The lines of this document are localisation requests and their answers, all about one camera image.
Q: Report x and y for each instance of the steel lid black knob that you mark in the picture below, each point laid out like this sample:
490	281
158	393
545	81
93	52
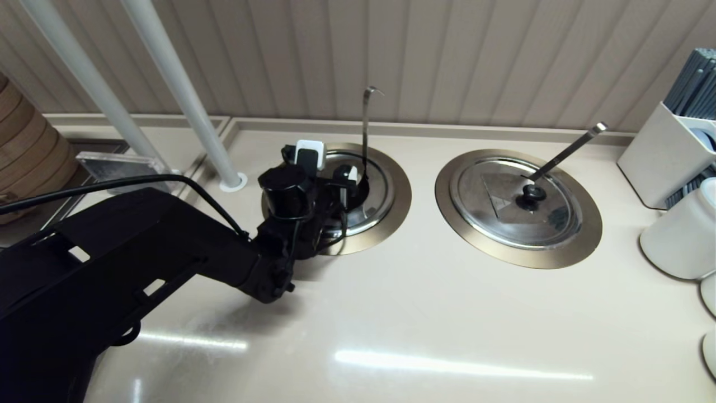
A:
492	218
380	196

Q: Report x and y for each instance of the grey chopsticks bundle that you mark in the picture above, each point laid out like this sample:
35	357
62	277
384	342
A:
696	84

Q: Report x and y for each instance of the white metal pole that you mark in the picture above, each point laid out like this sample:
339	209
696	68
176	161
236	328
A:
180	84
81	61

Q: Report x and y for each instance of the white ceramic jar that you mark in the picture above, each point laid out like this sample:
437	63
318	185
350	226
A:
679	240

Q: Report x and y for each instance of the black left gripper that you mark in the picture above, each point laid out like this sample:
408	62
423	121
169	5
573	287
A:
282	190

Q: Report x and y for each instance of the white utensil holder box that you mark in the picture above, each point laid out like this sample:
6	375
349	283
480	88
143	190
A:
654	157

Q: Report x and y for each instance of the clear acrylic sign block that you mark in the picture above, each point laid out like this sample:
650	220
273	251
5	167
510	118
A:
123	165

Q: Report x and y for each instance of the bamboo steamer stack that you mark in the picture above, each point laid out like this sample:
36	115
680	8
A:
28	151

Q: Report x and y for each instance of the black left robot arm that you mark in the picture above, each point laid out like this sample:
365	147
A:
128	263

